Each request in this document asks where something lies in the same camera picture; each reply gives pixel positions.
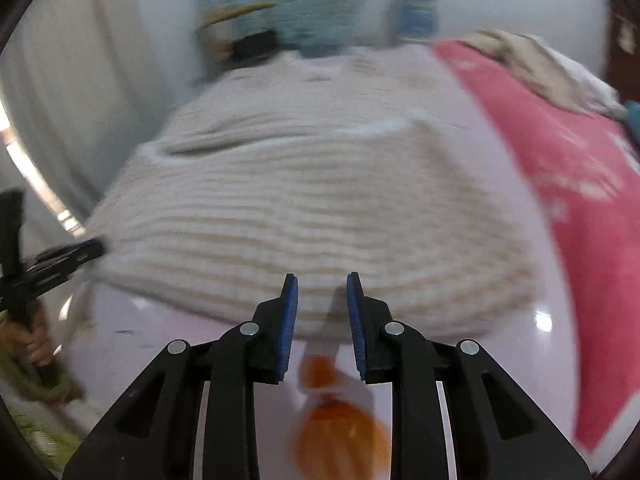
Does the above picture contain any beige white houndstooth coat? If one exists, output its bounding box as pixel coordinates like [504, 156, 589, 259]
[87, 46, 538, 338]

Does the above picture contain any person's left hand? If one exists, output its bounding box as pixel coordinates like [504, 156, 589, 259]
[1, 302, 55, 367]

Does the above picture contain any green fuzzy sleeve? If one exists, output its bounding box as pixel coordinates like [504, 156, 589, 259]
[1, 326, 87, 477]

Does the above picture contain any white curtain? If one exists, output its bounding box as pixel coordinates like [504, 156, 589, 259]
[1, 0, 170, 219]

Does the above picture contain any pink floral blanket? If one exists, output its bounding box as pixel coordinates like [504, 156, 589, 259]
[435, 40, 639, 479]

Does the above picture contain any wooden chair black seat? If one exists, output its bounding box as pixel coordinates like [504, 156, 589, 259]
[194, 1, 281, 82]

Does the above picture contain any black garment on chair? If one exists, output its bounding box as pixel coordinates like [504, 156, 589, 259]
[231, 29, 279, 61]

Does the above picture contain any teal garment on bed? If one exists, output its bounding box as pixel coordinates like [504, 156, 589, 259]
[624, 101, 640, 148]

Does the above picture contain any white garment on bed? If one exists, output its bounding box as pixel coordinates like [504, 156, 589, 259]
[528, 35, 627, 119]

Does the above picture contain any beige garment pile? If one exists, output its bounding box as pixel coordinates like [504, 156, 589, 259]
[459, 29, 585, 113]

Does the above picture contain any blue water bottle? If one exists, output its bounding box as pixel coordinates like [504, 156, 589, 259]
[395, 0, 438, 42]

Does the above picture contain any dark red wooden door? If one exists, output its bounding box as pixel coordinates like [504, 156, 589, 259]
[605, 0, 640, 101]

